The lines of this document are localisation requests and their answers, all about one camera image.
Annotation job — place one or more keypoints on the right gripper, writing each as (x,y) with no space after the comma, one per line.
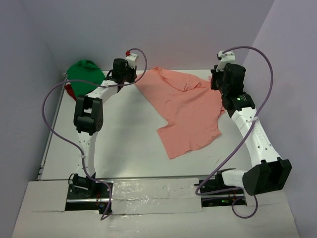
(215,74)

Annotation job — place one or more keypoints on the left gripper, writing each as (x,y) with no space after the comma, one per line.
(133,71)

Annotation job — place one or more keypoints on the pink t shirt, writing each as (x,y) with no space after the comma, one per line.
(188,104)

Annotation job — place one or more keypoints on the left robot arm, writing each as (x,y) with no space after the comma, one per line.
(88,115)

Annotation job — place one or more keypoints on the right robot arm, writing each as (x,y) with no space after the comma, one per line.
(269,172)

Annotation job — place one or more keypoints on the green folded t shirt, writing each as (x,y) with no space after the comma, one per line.
(85,70)

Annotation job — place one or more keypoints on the red folded t shirt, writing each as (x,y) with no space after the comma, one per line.
(70,91)

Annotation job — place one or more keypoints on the silver taped panel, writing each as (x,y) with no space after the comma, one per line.
(155,196)

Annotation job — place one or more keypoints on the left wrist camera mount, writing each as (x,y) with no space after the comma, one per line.
(131,58)

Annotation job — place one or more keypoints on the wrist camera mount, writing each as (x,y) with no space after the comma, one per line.
(131,58)
(224,59)

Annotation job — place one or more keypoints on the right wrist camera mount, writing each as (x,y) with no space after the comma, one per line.
(224,59)

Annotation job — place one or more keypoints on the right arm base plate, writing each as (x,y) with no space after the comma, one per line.
(225,198)

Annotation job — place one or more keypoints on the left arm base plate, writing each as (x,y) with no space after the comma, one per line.
(79,199)

